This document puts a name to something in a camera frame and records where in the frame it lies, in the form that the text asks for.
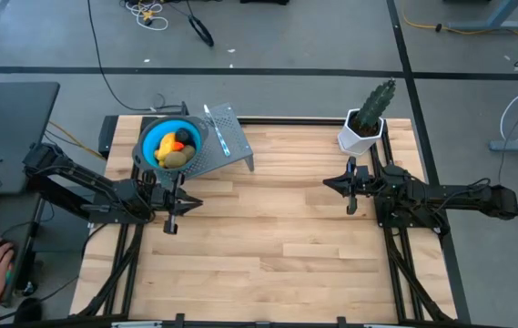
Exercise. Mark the grey desk top panel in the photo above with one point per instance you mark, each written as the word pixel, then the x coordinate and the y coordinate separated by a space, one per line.
pixel 13 136

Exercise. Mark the grey desk leg base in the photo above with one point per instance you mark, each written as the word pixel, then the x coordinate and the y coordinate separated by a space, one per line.
pixel 490 23

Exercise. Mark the green cactus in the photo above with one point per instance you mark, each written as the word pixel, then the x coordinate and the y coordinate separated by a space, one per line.
pixel 377 105

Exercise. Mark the green-brown kiwi fruit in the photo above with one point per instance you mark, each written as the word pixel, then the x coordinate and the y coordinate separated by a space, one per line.
pixel 189 152
pixel 175 160

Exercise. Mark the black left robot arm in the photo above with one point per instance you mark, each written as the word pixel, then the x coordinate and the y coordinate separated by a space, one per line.
pixel 104 187

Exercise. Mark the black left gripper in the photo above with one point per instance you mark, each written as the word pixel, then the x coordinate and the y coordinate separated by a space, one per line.
pixel 167 200

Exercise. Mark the black computer mouse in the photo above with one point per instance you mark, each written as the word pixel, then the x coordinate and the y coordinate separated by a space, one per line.
pixel 6 248

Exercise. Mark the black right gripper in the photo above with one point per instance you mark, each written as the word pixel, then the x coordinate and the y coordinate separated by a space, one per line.
pixel 364 184

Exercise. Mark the grey perforated metal stand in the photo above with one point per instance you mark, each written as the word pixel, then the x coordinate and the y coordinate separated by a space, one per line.
pixel 236 146

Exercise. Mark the white plant pot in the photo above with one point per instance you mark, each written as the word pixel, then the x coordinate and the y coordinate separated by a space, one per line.
pixel 352 143

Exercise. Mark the black desk surface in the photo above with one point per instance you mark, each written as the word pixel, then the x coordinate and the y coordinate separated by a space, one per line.
pixel 22 218

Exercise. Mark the blue white striped stick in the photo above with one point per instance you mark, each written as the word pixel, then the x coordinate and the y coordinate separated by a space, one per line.
pixel 217 132

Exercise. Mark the yellow toy fruit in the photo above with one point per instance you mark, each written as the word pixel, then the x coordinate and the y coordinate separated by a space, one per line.
pixel 166 143

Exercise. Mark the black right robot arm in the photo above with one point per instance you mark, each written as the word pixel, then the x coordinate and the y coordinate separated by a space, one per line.
pixel 459 198

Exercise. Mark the blue collapsible bowl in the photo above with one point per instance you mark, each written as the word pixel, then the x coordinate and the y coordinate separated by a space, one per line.
pixel 149 141

